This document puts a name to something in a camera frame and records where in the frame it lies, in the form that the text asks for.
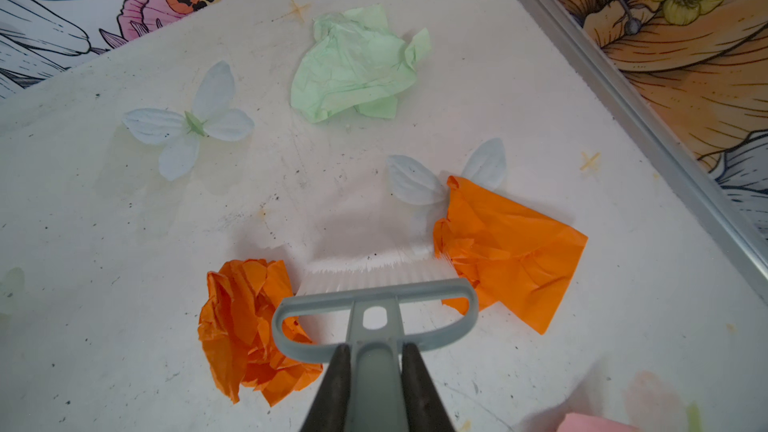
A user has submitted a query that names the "orange paper scrap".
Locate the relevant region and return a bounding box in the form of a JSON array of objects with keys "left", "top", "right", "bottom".
[
  {"left": 198, "top": 259, "right": 323, "bottom": 406},
  {"left": 433, "top": 176, "right": 588, "bottom": 335}
]

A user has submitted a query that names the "light green paper scrap right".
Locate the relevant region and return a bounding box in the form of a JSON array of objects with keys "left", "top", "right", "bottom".
[{"left": 290, "top": 5, "right": 432, "bottom": 123}]

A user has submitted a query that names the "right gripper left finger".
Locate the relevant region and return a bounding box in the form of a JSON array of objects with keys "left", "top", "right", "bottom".
[{"left": 300, "top": 344, "right": 351, "bottom": 432}]

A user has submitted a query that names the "pink paper scrap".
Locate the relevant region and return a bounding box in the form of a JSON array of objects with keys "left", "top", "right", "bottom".
[{"left": 556, "top": 413, "right": 639, "bottom": 432}]

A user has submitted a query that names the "orange paper scrap right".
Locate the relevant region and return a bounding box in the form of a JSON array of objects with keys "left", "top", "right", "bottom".
[{"left": 433, "top": 176, "right": 588, "bottom": 335}]

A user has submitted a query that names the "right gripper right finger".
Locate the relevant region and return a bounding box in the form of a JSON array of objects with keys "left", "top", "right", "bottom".
[{"left": 401, "top": 343, "right": 455, "bottom": 432}]

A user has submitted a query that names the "grey-blue hand brush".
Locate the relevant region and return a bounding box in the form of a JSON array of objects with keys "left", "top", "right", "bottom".
[{"left": 272, "top": 256, "right": 479, "bottom": 431}]

